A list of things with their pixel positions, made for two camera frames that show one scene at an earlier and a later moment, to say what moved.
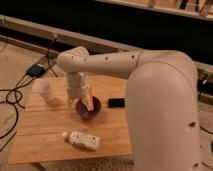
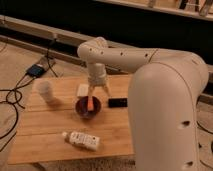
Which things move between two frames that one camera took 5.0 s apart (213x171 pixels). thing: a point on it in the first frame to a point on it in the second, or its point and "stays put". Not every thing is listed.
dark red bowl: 82,110 stays put
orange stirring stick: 90,100 stays put
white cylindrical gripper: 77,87 to 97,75
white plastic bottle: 85,141 stays put
